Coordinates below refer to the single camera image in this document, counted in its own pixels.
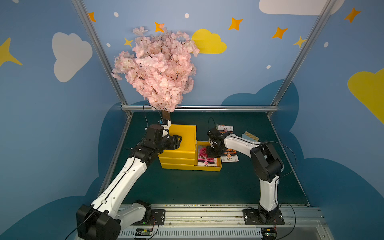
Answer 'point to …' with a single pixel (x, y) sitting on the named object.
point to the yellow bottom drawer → (202, 168)
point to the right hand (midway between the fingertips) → (211, 154)
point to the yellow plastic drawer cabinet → (185, 157)
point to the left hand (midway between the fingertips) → (177, 137)
